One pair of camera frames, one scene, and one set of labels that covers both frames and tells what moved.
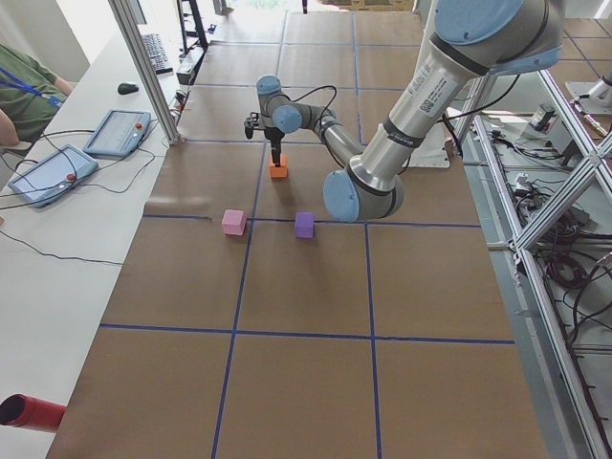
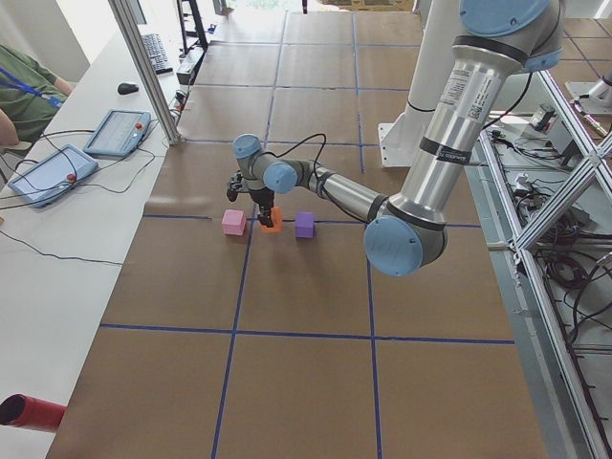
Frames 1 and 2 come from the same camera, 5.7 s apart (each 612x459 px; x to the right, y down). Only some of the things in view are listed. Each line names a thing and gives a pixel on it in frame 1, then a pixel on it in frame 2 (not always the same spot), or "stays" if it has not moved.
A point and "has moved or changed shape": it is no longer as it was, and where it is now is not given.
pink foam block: x=233 y=222 stays
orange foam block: x=282 y=170 has moved or changed shape
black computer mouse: x=126 y=88 stays
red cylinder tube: x=29 y=412 stays
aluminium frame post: x=145 y=72 stays
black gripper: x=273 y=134 -> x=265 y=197
